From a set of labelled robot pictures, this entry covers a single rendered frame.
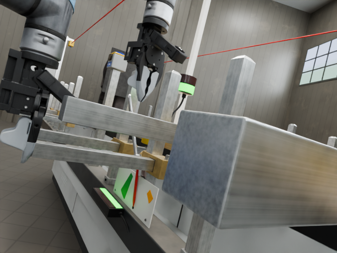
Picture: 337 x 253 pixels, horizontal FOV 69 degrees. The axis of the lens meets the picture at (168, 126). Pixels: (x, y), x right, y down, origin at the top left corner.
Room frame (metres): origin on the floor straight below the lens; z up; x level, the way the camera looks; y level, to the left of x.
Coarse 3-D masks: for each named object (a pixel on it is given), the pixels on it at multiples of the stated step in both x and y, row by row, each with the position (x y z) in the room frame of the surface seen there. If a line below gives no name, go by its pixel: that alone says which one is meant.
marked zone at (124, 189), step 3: (129, 177) 0.74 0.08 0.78; (132, 177) 0.72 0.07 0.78; (126, 180) 0.75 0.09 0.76; (129, 180) 0.73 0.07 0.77; (126, 183) 0.74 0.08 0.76; (129, 183) 0.73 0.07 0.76; (123, 186) 0.76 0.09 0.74; (126, 186) 0.74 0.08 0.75; (123, 189) 0.75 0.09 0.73; (126, 189) 0.74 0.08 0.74; (123, 192) 0.75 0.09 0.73; (126, 192) 0.73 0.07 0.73; (123, 195) 0.74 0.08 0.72
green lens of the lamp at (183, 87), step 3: (180, 84) 0.70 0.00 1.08; (183, 84) 0.69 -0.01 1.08; (186, 84) 0.69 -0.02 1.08; (189, 84) 0.69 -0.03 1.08; (180, 87) 0.69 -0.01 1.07; (183, 87) 0.69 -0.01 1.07; (186, 87) 0.69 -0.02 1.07; (189, 87) 0.69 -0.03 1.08; (192, 87) 0.70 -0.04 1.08; (183, 90) 0.69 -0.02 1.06; (186, 90) 0.69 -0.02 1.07; (189, 90) 0.70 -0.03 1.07; (192, 90) 0.70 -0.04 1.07; (192, 93) 0.71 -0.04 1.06
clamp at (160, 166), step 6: (144, 150) 0.73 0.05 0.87; (144, 156) 0.69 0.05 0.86; (150, 156) 0.66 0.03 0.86; (156, 156) 0.65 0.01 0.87; (162, 156) 0.68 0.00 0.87; (156, 162) 0.63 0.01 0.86; (162, 162) 0.61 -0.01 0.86; (156, 168) 0.62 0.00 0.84; (162, 168) 0.61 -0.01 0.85; (150, 174) 0.64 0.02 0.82; (156, 174) 0.62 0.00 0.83; (162, 174) 0.61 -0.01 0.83
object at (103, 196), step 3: (96, 189) 0.79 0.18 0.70; (99, 189) 0.80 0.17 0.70; (99, 192) 0.77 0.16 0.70; (102, 192) 0.77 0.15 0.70; (102, 195) 0.75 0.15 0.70; (105, 195) 0.75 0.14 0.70; (102, 198) 0.72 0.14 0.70; (105, 198) 0.73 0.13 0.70; (105, 201) 0.70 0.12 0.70; (108, 201) 0.71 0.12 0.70; (108, 204) 0.69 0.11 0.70; (111, 204) 0.69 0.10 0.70; (111, 207) 0.67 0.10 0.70; (114, 207) 0.68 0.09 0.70
